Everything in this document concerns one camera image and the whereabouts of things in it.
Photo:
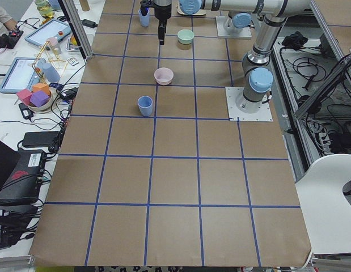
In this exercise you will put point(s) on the pink bowl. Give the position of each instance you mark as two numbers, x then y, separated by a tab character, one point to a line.
163	76

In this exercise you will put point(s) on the light blue cylinder block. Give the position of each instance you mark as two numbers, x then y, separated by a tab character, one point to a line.
50	72

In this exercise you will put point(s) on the yellow wire toy frame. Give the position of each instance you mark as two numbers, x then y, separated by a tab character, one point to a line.
48	53

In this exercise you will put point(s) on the green bowl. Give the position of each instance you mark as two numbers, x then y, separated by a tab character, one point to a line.
185	36

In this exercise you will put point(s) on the blue cup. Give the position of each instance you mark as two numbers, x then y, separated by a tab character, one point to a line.
144	17
145	105

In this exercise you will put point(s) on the white chair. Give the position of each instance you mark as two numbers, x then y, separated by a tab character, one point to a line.
326	211

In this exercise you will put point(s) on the black power adapter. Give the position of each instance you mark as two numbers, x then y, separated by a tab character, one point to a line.
39	139

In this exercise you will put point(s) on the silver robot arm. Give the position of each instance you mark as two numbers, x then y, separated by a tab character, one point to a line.
258	78
236	21

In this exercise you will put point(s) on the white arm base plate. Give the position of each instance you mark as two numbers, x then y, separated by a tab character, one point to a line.
240	109

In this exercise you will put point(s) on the aluminium frame post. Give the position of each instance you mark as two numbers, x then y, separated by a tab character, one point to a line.
70	12

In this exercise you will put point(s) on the bowl of coloured blocks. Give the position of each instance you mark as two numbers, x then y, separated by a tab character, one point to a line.
39	99

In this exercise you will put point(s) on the black electronics box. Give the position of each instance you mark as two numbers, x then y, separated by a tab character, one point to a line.
23	185

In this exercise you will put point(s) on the tablet in blue case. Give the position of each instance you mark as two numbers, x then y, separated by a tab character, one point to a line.
52	28
20	75

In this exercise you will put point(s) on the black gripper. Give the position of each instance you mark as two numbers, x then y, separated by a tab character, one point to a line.
162	13

